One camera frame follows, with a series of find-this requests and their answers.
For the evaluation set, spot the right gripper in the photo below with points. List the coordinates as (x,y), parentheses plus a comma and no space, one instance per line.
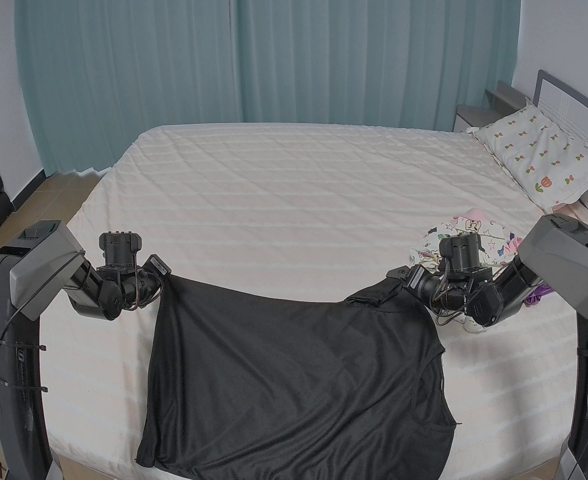
(426,290)

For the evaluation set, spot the blue-green curtain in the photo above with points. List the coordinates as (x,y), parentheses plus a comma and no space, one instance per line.
(173,43)

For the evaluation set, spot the bed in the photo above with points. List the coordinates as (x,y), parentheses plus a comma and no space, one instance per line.
(299,193)

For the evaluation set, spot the grey bedside table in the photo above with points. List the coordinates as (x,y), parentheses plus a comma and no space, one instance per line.
(471,118)

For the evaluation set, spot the white printed pillow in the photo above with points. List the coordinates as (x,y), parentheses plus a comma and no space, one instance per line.
(544,158)

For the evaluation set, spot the pink garment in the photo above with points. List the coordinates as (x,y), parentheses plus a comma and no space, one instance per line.
(514,244)

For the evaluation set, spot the purple garment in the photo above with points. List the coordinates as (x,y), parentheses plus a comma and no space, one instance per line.
(536,295)

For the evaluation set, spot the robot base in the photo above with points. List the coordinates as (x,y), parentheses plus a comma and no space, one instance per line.
(574,468)

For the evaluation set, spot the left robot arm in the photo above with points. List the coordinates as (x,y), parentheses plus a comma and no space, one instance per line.
(38,268)

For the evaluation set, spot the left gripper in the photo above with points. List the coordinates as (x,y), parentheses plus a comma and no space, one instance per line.
(146,285)

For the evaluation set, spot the black T-shirt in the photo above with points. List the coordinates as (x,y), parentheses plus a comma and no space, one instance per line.
(274,368)

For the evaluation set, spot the white printed garment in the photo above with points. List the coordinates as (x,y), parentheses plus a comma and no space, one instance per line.
(494,240)

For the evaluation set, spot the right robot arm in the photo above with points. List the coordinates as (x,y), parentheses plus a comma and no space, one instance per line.
(564,263)

